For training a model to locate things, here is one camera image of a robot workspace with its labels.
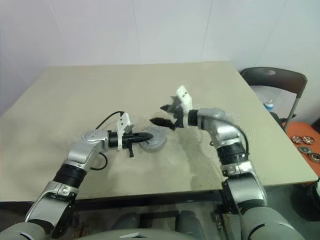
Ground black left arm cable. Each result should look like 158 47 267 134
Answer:
90 111 125 172

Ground round motor housing copper windings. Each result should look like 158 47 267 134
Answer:
139 134 168 154

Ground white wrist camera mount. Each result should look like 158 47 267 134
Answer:
116 112 135 152
176 85 194 129

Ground black metal table frame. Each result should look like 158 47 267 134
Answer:
0 190 238 218

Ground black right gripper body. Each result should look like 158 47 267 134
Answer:
170 96 185 130

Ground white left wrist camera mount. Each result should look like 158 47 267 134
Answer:
116 112 135 152

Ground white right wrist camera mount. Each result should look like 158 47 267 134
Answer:
176 85 194 129

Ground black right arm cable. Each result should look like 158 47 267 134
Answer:
239 127 251 157

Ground grey robot torso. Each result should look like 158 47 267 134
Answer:
84 226 206 240

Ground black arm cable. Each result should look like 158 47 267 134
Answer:
239 127 251 157
90 111 125 172

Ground orange stool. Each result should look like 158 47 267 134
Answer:
283 121 320 181

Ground dark brown folding chair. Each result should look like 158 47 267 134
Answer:
239 67 308 131

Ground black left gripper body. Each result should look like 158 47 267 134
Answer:
121 132 140 159

